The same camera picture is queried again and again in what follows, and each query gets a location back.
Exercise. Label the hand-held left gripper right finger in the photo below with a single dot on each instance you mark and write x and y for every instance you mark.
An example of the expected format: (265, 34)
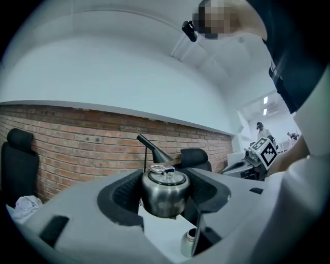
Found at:
(232, 219)

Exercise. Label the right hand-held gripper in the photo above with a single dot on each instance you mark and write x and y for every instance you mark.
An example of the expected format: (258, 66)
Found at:
(266, 153)

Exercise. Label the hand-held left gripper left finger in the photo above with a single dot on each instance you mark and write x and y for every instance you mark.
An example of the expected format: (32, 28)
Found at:
(82, 206)

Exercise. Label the round steel bottle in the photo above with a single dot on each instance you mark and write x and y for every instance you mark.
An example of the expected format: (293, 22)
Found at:
(165, 198)

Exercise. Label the person's right forearm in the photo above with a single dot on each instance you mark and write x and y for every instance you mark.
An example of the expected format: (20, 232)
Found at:
(288, 157)

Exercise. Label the small open steel bottle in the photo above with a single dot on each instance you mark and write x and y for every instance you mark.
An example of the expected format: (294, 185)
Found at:
(186, 245)

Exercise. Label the low black office chair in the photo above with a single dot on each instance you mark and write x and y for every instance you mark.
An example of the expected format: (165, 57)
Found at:
(194, 158)

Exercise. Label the crumpled white cloth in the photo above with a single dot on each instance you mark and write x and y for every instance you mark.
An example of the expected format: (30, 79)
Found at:
(27, 206)

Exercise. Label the ceiling light panel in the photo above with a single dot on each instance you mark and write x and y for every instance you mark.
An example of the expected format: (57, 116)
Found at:
(265, 111)
(265, 99)

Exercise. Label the tall black office chair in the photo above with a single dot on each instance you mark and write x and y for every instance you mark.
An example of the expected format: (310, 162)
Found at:
(19, 165)

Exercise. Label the black desk lamp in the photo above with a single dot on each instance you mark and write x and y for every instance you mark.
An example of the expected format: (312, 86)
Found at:
(158, 153)

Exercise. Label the person's upper body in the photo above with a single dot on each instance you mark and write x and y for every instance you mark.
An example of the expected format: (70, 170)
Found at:
(296, 51)

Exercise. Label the black head camera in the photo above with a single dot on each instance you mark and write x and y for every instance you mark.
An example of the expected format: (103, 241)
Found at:
(190, 30)

